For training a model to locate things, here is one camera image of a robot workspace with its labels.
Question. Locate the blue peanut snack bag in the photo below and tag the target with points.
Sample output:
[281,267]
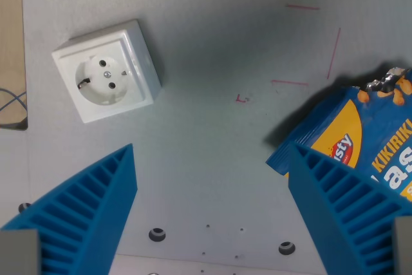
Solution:
[357,130]

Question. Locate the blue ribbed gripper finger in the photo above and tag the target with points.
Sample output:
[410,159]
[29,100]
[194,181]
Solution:
[78,210]
[347,210]

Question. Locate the white wall power socket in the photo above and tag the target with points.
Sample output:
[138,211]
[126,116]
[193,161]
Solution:
[106,72]

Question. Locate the grey mounting plate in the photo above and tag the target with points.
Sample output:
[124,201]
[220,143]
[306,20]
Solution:
[199,101]

